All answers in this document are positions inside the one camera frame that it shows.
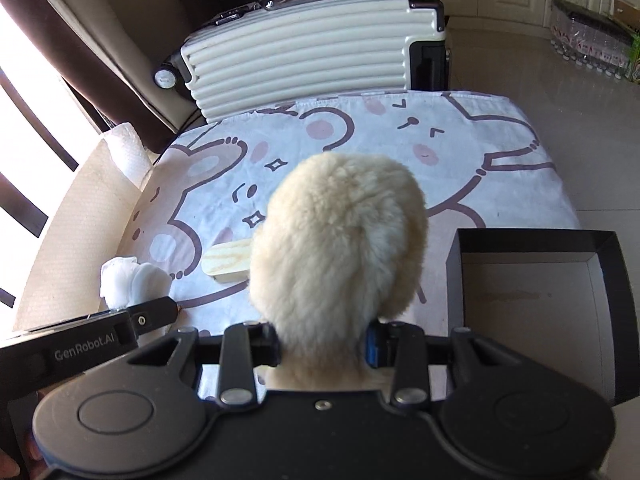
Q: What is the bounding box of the cream plush rabbit toy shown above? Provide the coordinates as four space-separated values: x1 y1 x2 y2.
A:
248 152 431 393

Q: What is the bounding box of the black cardboard box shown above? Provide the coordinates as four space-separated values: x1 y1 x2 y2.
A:
446 228 632 406

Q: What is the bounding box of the white foam wrap roll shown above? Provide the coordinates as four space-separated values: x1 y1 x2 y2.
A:
10 122 156 333

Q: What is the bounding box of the oval wooden block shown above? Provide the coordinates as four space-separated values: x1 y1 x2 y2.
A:
202 238 253 283

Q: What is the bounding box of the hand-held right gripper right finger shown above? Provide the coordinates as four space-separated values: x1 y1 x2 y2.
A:
367 322 518 406

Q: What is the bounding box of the person's left hand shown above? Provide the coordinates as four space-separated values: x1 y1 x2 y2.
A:
0 432 45 480

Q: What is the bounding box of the brown curtain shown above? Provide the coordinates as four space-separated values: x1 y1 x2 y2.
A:
0 0 177 156

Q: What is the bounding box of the pack of water bottles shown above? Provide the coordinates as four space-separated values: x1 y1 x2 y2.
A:
550 0 636 81

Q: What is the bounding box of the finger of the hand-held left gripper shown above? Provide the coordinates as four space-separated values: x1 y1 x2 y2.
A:
127 296 181 338

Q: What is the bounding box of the white ribbed suitcase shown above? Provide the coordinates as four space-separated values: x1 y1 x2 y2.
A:
153 0 453 122

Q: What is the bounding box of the white cotton cloth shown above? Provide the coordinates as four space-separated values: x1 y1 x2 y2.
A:
100 256 173 309

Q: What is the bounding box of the cartoon bear printed bedsheet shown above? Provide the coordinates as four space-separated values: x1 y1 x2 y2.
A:
132 89 583 403

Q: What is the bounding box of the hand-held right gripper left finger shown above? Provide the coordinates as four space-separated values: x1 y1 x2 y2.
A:
129 322 280 406

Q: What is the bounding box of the dark window railing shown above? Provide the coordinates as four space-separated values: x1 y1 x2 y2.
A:
0 67 81 311

